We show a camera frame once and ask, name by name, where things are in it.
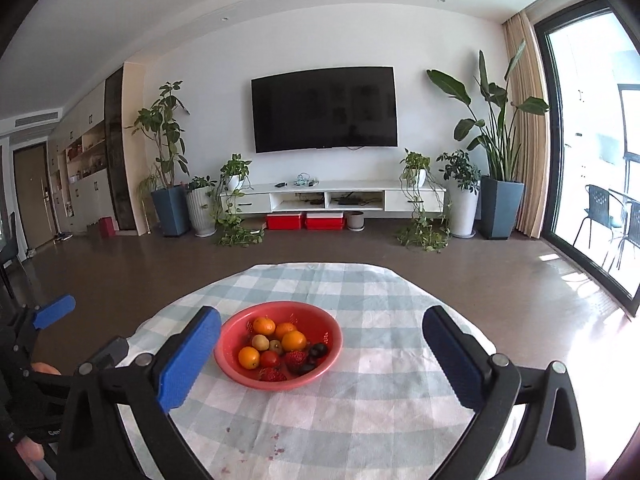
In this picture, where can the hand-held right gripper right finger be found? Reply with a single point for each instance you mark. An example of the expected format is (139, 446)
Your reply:
(455, 360)

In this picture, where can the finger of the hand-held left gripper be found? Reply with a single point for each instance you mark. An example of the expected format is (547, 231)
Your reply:
(55, 310)
(110, 352)

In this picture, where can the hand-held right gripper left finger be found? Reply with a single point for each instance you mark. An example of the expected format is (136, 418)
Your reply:
(190, 360)

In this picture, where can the small orange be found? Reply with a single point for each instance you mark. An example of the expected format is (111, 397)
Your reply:
(248, 357)
(263, 326)
(285, 329)

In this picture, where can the red cherry tomato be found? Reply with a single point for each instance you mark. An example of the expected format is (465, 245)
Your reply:
(270, 358)

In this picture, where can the red strawberry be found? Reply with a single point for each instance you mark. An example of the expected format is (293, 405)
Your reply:
(296, 358)
(272, 374)

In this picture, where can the large orange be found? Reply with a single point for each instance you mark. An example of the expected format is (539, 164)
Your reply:
(294, 341)

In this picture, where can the dark purple plum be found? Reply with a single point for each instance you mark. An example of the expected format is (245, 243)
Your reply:
(306, 368)
(318, 349)

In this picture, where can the red plastic colander bowl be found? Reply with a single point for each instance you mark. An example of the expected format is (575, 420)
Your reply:
(327, 335)

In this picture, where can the person's left hand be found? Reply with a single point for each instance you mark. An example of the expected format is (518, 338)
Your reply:
(30, 452)

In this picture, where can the black dining chair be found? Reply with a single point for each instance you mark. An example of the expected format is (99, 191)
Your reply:
(7, 255)

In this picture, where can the green white checkered tablecloth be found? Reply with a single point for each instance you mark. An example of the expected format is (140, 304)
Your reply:
(375, 400)

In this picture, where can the small red stool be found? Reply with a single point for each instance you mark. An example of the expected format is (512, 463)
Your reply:
(107, 227)

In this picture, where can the brown entrance door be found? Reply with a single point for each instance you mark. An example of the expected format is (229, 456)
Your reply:
(30, 190)

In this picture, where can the plant in tall white pot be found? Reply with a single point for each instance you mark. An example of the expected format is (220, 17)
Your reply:
(462, 212)

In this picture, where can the plant in white ribbed pot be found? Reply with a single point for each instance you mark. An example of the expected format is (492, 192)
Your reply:
(201, 212)

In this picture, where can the tall tree in blue pot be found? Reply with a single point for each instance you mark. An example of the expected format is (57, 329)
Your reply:
(171, 212)

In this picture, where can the large-leaf plant in grey-blue pot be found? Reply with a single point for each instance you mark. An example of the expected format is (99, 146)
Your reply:
(501, 207)

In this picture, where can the white television cabinet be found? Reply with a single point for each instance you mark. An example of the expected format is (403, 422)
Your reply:
(410, 200)

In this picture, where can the grey round flowerpot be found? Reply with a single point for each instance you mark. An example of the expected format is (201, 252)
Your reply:
(355, 221)

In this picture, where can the ceiling air vent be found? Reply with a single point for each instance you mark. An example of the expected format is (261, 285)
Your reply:
(37, 120)

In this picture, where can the black set-top box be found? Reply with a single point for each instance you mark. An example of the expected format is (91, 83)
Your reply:
(348, 201)

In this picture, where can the trailing plant in white pot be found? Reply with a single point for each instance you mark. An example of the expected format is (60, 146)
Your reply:
(415, 162)
(235, 167)

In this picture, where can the black balcony chair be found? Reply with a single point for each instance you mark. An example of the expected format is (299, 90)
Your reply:
(632, 220)
(597, 205)

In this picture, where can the beige curtain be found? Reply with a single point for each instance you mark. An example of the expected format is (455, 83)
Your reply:
(527, 135)

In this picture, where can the black-framed sliding glass door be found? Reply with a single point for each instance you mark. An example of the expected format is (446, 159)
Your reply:
(542, 135)

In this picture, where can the white wall cabinet with shelves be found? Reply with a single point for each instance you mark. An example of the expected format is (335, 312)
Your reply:
(87, 195)

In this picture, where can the black wall television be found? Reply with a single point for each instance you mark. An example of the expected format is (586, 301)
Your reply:
(325, 110)

